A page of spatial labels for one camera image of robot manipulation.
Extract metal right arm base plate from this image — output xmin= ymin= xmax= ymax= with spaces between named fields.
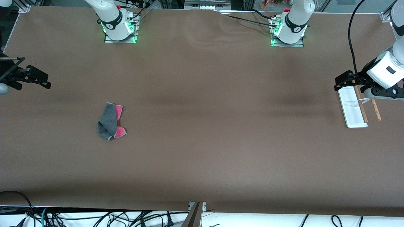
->
xmin=104 ymin=13 xmax=139 ymax=44

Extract wooden rack rod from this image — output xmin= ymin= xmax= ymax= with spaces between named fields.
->
xmin=372 ymin=98 xmax=382 ymax=121
xmin=353 ymin=85 xmax=369 ymax=123

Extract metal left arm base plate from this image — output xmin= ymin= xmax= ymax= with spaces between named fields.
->
xmin=270 ymin=17 xmax=304 ymax=48

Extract orange red background item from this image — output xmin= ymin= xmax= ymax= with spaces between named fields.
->
xmin=261 ymin=0 xmax=292 ymax=9

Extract grey and pink towel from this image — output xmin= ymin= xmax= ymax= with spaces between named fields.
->
xmin=97 ymin=102 xmax=128 ymax=141

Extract black cable on table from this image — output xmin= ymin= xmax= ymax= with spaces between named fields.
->
xmin=251 ymin=9 xmax=276 ymax=19
xmin=218 ymin=11 xmax=278 ymax=25

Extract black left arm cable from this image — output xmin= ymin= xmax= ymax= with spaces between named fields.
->
xmin=348 ymin=0 xmax=368 ymax=79

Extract white rack base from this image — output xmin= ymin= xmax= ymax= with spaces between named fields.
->
xmin=338 ymin=86 xmax=368 ymax=128

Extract black floor cable tangle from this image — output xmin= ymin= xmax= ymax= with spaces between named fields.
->
xmin=47 ymin=211 xmax=190 ymax=227

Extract thick black floor cable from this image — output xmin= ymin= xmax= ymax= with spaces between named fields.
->
xmin=0 ymin=190 xmax=35 ymax=227

